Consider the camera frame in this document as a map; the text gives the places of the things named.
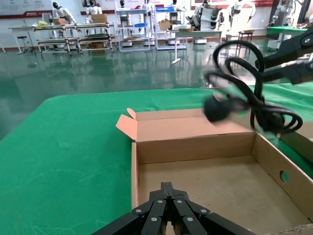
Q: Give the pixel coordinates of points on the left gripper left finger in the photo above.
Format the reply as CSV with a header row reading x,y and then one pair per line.
x,y
149,215

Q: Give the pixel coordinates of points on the plain white table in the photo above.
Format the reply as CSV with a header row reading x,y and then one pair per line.
x,y
20,28

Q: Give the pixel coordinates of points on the black round stool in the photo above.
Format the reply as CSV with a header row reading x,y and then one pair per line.
x,y
22,38

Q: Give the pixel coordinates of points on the metal tube rack table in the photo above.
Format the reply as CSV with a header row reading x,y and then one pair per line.
x,y
95,25
56,28

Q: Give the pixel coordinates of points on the tilted cardboard carton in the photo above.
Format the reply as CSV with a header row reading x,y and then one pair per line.
x,y
165,24

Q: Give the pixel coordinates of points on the shelf rack with blue bins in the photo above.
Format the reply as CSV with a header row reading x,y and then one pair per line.
x,y
168,9

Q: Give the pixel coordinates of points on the closed cardboard carton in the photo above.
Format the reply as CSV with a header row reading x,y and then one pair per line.
x,y
99,18

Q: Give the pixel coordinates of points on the small dark side table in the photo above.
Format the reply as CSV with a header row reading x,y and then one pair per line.
x,y
245,33

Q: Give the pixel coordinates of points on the white robot arm on base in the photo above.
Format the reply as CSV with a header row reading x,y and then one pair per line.
x,y
278,22

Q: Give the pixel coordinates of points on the white shelf rack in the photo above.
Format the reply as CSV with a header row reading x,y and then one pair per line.
x,y
133,11

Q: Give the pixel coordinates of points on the torn open cardboard box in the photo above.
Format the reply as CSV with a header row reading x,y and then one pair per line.
x,y
300,144

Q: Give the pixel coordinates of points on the red wall banner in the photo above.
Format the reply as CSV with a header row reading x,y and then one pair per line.
x,y
24,14

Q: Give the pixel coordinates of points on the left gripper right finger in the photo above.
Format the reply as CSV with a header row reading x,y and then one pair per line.
x,y
190,218

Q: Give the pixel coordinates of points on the long white desk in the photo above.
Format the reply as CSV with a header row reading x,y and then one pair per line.
x,y
198,32

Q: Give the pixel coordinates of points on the green table cloth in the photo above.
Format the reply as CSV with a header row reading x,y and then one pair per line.
x,y
61,159

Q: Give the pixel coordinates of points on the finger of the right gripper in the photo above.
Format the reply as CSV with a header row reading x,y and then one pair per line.
x,y
296,46
298,72

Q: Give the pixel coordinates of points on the green topped table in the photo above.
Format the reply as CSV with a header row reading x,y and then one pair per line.
x,y
286,30

